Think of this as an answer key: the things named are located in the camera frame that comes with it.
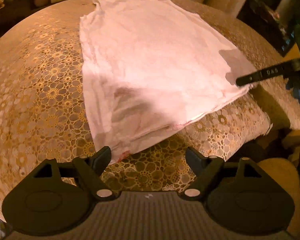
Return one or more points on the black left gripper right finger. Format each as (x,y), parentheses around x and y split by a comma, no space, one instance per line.
(207,172)

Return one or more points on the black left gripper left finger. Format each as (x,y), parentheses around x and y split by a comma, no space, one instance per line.
(89,172)

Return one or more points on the gold lace tablecloth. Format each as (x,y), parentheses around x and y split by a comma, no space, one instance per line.
(42,113)

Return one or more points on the white t-shirt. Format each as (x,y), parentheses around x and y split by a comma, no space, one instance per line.
(150,69)

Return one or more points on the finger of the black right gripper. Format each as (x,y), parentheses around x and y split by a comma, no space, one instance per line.
(286,69)

